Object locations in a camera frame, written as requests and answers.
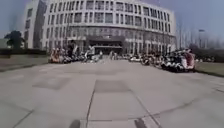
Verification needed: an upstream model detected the row of parked scooters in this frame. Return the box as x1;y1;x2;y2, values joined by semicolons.
47;41;105;65
114;48;198;73

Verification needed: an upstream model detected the white multi-storey building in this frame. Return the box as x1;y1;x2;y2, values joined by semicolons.
22;0;178;56

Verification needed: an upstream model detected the robot's own part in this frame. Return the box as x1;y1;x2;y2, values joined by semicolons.
133;118;148;128
68;119;82;128

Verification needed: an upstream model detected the grass strip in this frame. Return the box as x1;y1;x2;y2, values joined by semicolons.
0;54;51;72
194;61;224;78

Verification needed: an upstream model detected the street lamp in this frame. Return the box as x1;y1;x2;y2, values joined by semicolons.
197;28;207;50

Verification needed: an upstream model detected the dark hedge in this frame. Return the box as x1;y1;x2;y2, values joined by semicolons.
190;46;224;64

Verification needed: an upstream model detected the dark green tree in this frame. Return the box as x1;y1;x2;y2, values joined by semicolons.
3;30;26;51

